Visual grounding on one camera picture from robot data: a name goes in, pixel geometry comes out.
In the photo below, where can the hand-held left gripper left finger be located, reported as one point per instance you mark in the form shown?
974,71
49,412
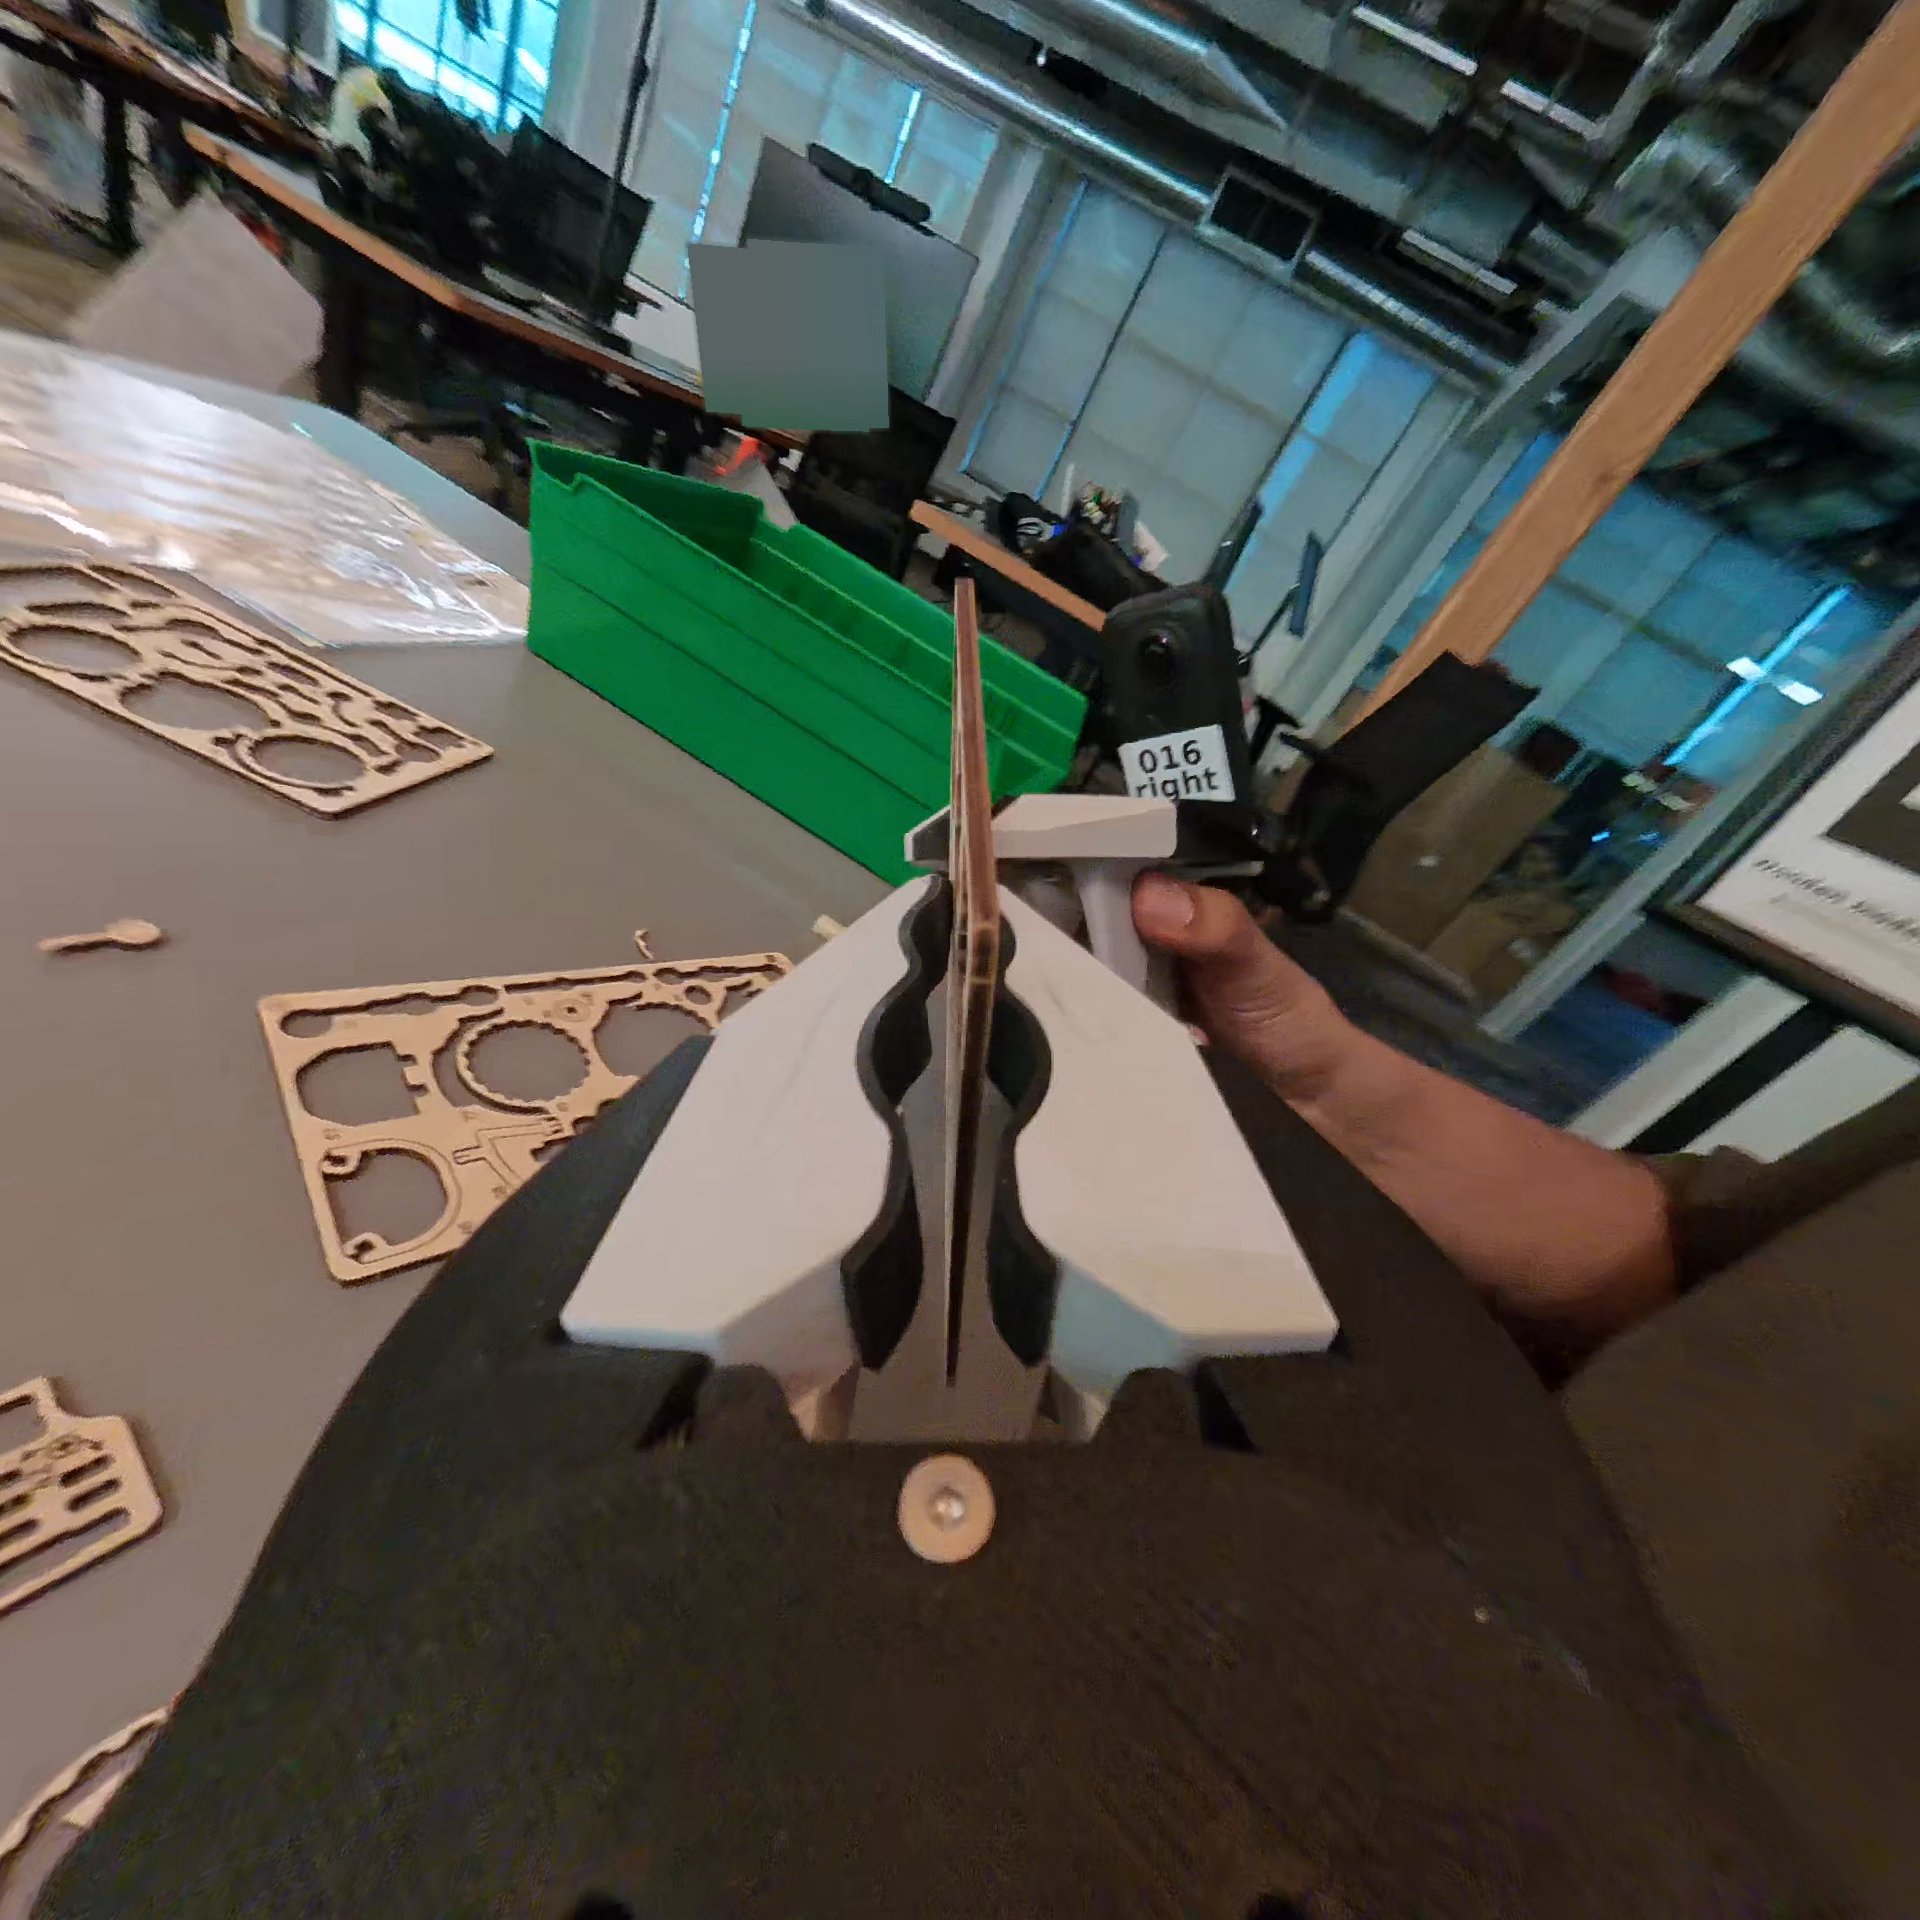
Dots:
749,1187

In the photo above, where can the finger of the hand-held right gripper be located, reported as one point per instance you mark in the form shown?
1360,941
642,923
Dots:
932,842
1096,828

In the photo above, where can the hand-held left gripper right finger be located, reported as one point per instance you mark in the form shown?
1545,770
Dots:
1169,1198

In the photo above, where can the wooden sheet with uncut gears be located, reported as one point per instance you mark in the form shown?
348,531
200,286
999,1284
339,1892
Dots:
970,900

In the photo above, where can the wooden sheet with gear holes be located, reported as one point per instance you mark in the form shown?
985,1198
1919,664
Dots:
444,1080

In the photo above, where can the person's right forearm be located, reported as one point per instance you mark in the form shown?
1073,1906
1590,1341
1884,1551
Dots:
1500,1198

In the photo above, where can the grey desk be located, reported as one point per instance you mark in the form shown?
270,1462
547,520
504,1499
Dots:
180,1139

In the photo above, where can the person's right hand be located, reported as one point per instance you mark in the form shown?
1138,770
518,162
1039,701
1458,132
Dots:
1245,990

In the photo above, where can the black bag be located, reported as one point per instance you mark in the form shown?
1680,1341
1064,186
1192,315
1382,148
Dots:
1073,564

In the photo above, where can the pen holder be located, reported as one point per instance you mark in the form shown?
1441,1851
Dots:
1096,503

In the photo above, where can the black office chair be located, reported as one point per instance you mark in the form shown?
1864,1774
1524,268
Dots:
1411,749
887,480

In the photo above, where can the green plastic bin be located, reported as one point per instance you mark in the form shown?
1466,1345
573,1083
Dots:
719,675

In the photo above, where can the cardboard box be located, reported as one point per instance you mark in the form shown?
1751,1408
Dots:
1471,839
1517,945

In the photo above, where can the black computer monitor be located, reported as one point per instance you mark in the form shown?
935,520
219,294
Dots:
580,227
932,301

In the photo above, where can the wooden sheet, three oval holes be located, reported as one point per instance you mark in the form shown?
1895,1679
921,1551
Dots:
437,746

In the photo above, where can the black webcam bar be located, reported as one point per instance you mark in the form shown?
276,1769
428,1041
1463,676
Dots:
875,186

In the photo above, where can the spoon-shaped wooden piece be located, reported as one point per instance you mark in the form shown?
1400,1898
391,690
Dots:
134,936

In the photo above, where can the wooden piece with grid slots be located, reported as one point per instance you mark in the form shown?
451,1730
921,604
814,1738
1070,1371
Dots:
145,1499

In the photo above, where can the framed marker sign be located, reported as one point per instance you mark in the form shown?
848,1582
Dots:
1846,900

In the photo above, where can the person's brown sweater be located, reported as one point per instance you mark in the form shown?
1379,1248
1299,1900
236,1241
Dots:
1770,1574

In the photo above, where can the wooden top office table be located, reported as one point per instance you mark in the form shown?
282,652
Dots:
451,301

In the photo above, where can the clear plastic wrap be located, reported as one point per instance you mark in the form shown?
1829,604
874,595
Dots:
227,493

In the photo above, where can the fan-shaped wooden model part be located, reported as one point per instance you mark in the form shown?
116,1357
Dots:
105,1748

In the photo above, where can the wooden post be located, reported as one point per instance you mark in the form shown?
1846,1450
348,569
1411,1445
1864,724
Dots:
1651,376

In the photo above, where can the silver air duct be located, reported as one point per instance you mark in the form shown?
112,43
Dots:
1140,31

